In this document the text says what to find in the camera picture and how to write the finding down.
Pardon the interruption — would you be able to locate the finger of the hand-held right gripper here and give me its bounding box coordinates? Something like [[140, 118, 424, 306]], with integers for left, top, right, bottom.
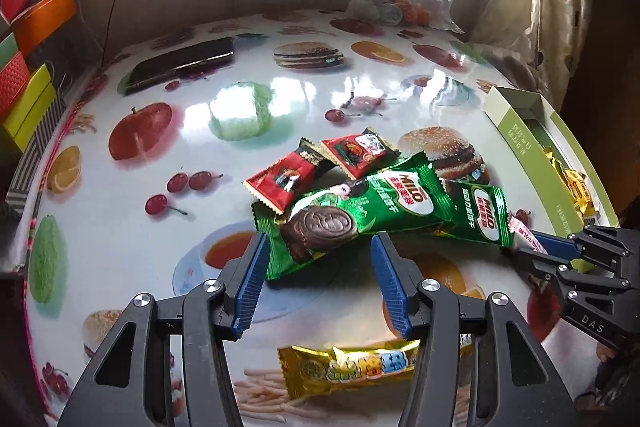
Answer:
[[530, 224, 640, 269], [514, 249, 640, 294]]

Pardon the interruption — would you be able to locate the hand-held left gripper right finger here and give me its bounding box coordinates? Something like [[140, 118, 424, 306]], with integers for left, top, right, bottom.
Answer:
[[370, 232, 581, 427]]

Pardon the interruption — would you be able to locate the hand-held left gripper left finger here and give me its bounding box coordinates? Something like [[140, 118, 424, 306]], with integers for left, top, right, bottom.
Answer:
[[57, 232, 271, 427]]

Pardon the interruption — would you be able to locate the small red-white snack packet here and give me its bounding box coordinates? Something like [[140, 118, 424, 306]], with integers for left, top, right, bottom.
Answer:
[[505, 214, 549, 256]]

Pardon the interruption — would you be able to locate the gold snack packet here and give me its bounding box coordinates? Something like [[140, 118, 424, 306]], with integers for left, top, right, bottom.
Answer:
[[277, 339, 421, 400], [556, 167, 604, 221]]

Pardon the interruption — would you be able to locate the green cookie snack packet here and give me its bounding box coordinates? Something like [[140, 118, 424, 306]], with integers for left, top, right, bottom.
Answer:
[[251, 151, 456, 282]]

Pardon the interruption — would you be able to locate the green cardboard box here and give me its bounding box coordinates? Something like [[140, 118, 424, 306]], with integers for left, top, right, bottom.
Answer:
[[482, 86, 618, 268]]

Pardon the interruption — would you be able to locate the red snack packet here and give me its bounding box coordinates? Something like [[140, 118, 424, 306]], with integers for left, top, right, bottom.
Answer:
[[320, 127, 401, 180], [243, 138, 333, 214]]

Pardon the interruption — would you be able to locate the black smartphone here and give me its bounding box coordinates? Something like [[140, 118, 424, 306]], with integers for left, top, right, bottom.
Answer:
[[122, 37, 235, 96]]

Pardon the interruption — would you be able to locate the black-white striped box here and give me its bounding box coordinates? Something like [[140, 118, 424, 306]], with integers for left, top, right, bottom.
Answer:
[[5, 97, 68, 202]]

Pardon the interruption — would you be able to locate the mandarin orange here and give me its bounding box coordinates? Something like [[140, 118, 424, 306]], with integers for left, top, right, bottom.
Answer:
[[400, 0, 434, 26]]

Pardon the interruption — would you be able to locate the yellow-green box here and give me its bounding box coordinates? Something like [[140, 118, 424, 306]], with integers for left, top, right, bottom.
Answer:
[[0, 63, 57, 154]]

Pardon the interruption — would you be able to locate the orange box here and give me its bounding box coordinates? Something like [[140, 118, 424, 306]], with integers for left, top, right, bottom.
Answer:
[[11, 0, 78, 58]]

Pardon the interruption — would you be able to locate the light green box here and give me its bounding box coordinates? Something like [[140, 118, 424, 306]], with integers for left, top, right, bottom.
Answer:
[[0, 32, 19, 66]]

